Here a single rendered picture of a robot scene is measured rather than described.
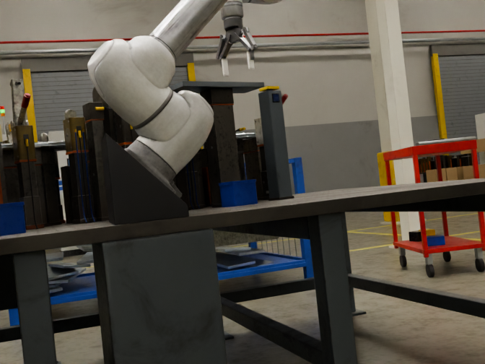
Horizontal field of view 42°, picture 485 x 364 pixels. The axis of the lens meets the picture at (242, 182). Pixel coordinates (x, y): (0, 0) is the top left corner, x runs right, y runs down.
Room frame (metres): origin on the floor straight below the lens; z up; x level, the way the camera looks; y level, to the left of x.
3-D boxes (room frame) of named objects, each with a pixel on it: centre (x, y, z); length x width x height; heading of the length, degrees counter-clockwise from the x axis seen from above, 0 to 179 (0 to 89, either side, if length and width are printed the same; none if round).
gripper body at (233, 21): (2.48, -0.03, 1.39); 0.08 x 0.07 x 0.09; 49
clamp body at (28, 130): (2.13, 0.72, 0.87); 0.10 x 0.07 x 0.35; 35
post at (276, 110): (2.55, -0.15, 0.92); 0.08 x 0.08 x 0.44; 35
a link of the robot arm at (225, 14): (2.48, -0.03, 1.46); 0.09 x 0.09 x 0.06
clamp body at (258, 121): (2.74, -0.14, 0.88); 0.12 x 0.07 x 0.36; 35
